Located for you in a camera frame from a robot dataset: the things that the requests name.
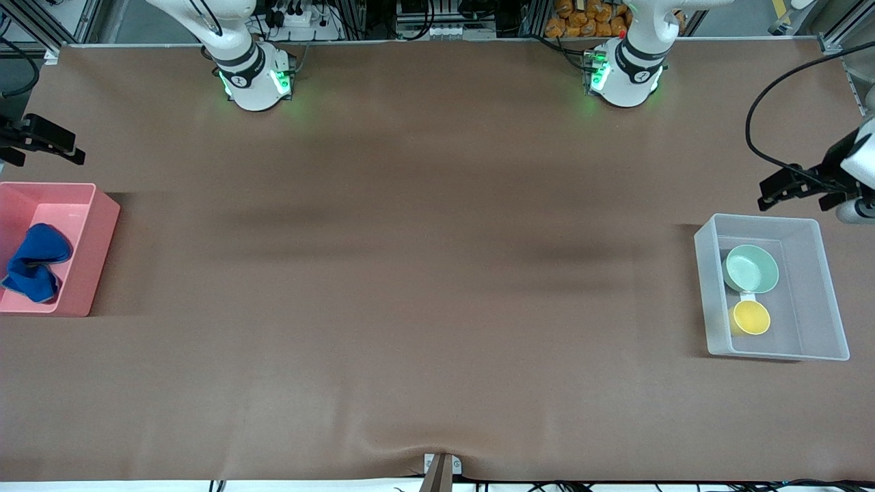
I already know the mint green bowl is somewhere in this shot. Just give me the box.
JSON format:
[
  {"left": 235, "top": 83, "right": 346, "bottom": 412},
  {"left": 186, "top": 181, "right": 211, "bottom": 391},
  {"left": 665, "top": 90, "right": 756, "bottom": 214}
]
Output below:
[{"left": 723, "top": 244, "right": 780, "bottom": 295}]

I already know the blue cloth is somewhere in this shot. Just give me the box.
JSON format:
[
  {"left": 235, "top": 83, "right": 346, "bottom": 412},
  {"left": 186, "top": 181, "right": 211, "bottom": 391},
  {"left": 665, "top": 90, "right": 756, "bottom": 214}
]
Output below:
[{"left": 2, "top": 223, "right": 74, "bottom": 304}]

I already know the yellow cup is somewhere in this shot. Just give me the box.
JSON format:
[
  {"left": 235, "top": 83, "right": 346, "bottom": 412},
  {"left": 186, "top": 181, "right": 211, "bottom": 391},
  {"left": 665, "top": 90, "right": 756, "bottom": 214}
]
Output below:
[{"left": 728, "top": 301, "right": 772, "bottom": 336}]

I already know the pink plastic bin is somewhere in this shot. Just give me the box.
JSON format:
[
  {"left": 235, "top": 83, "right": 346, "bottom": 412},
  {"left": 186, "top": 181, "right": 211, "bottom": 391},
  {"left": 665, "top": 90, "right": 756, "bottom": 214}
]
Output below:
[{"left": 0, "top": 181, "right": 122, "bottom": 318}]

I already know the translucent plastic storage box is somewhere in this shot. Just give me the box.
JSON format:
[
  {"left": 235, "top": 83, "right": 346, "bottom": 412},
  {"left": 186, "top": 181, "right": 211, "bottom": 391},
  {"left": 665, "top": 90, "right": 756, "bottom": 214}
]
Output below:
[{"left": 694, "top": 213, "right": 850, "bottom": 361}]

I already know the orange snack bag pile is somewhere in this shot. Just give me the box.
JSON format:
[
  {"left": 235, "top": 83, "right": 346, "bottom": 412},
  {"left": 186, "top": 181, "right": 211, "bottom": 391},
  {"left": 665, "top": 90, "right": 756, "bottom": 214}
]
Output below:
[{"left": 545, "top": 0, "right": 633, "bottom": 38}]

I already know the white power strip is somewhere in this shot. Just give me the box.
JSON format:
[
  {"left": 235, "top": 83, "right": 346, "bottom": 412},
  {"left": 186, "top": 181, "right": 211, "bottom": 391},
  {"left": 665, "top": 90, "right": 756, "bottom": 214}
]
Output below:
[{"left": 263, "top": 0, "right": 342, "bottom": 42}]

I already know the white terminal block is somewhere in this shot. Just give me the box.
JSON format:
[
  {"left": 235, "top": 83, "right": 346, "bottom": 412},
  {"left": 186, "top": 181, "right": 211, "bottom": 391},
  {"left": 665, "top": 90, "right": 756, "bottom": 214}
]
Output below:
[{"left": 427, "top": 24, "right": 496, "bottom": 40}]

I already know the fabric table cover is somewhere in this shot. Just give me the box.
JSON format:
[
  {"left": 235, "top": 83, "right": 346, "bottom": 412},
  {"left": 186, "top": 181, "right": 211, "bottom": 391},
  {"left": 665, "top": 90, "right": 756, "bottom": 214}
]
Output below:
[{"left": 0, "top": 38, "right": 875, "bottom": 482}]

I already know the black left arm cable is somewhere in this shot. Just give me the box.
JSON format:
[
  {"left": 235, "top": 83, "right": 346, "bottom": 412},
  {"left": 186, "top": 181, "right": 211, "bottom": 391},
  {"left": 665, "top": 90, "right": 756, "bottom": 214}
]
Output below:
[{"left": 745, "top": 41, "right": 875, "bottom": 189}]

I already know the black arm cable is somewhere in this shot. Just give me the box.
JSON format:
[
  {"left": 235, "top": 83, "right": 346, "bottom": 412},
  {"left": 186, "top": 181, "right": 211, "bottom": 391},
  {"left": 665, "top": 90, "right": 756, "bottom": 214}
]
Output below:
[
  {"left": 745, "top": 41, "right": 875, "bottom": 189},
  {"left": 0, "top": 14, "right": 42, "bottom": 98}
]

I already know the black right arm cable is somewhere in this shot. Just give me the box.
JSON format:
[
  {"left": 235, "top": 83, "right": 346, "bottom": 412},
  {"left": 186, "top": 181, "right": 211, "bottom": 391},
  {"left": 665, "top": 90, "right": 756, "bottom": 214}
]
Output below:
[{"left": 0, "top": 14, "right": 42, "bottom": 98}]

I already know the aluminium frame post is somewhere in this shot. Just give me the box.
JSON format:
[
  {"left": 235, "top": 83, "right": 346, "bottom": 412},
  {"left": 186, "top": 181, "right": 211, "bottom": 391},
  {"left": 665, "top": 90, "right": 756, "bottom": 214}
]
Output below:
[
  {"left": 0, "top": 0, "right": 103, "bottom": 66},
  {"left": 817, "top": 0, "right": 875, "bottom": 55}
]

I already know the table edge clamp bracket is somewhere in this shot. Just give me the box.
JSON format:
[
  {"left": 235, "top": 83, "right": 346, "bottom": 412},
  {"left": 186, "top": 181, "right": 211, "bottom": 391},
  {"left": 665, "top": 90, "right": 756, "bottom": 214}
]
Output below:
[{"left": 418, "top": 453, "right": 463, "bottom": 492}]

